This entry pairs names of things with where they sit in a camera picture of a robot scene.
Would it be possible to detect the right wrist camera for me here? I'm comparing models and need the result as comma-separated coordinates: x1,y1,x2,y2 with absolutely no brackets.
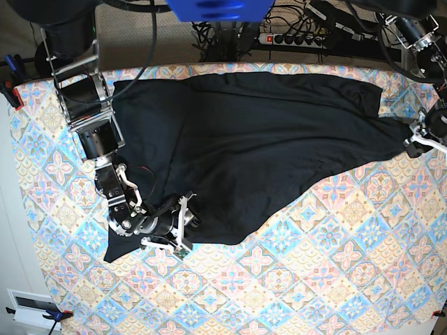
173,247,190,261

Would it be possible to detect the upper left table clamp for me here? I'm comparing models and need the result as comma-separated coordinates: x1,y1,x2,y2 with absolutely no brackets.
1,54,24,110

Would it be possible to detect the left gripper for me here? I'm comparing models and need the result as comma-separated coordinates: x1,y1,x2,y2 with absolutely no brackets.
404,107,446,157

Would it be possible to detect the white wall outlet box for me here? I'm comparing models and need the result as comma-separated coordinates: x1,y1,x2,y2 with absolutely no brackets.
7,289,57,329

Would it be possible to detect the patterned tile tablecloth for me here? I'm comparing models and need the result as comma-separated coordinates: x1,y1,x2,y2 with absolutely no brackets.
8,80,446,334

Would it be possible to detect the black long-sleeve t-shirt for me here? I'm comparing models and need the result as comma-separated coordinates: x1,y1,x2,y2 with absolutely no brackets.
112,72,411,245

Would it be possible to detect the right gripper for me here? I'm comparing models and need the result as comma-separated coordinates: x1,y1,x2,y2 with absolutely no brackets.
139,192,200,251

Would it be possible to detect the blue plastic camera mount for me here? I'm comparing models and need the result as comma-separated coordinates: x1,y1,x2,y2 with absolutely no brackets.
166,0,274,22

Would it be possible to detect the lower left table clamp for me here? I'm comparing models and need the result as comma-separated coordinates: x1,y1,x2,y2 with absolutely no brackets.
6,307,73,334

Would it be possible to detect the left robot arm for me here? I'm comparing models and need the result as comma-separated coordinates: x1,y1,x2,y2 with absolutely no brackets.
378,15,446,158

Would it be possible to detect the lower right table clamp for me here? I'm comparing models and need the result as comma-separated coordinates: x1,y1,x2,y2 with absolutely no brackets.
432,311,446,318

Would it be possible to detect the white power strip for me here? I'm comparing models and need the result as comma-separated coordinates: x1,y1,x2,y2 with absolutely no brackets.
258,33,324,48

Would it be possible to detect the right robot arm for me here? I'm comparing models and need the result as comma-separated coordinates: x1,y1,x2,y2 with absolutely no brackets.
41,9,198,259

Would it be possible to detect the table clamp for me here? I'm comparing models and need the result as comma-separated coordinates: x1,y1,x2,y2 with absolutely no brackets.
6,307,73,334
432,311,446,318
1,54,24,110

